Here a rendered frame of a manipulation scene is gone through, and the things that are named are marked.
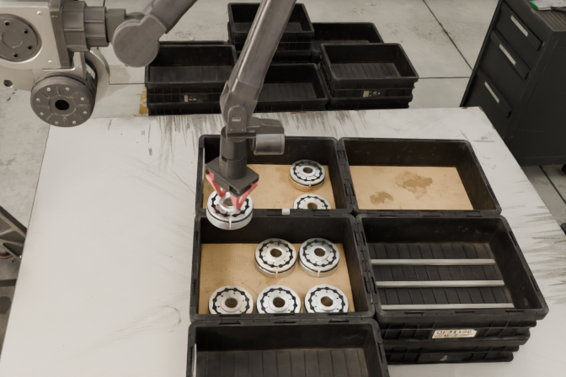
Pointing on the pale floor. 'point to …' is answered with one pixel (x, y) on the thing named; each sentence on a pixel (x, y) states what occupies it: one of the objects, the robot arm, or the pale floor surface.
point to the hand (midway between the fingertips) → (230, 199)
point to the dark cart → (524, 75)
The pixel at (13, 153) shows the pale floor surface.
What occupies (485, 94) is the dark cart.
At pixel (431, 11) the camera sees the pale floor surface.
